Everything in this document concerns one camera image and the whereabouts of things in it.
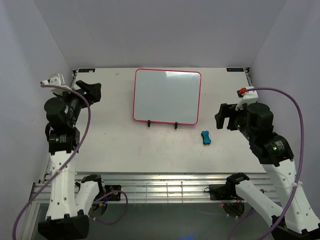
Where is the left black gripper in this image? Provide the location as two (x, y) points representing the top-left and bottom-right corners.
(54, 80), (102, 127)

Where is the blue whiteboard eraser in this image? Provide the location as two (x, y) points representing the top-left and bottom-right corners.
(201, 130), (212, 145)

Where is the pink framed whiteboard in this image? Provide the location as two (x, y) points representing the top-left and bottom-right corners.
(132, 68), (202, 126)

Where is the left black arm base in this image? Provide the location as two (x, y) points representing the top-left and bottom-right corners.
(104, 185), (122, 202)

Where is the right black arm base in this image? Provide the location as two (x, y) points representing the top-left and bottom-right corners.
(203, 184), (234, 201)

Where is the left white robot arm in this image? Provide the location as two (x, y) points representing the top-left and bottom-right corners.
(37, 80), (106, 240)

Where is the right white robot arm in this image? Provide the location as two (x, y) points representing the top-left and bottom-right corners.
(215, 103), (320, 240)

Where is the black metal whiteboard stand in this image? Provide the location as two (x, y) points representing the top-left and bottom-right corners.
(147, 120), (178, 130)

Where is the left blue table label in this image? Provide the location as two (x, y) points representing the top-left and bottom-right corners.
(78, 68), (96, 73)

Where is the blue table label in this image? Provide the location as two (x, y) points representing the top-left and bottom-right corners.
(226, 67), (245, 73)
(78, 68), (96, 73)

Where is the right blue table label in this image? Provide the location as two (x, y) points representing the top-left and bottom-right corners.
(226, 67), (245, 73)

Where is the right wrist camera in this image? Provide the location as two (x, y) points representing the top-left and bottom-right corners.
(235, 86), (259, 111)

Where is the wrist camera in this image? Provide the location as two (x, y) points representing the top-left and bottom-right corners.
(40, 73), (72, 96)
(235, 86), (259, 111)

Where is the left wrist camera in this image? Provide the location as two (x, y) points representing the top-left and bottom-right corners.
(40, 73), (72, 96)

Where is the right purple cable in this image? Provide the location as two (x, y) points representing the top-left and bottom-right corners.
(226, 86), (305, 240)

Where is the purple cable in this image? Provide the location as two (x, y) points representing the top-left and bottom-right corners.
(226, 86), (305, 240)
(12, 83), (129, 240)

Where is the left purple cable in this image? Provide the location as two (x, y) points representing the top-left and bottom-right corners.
(12, 83), (129, 240)

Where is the aluminium frame rail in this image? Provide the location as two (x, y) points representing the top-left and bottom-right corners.
(34, 173), (280, 204)

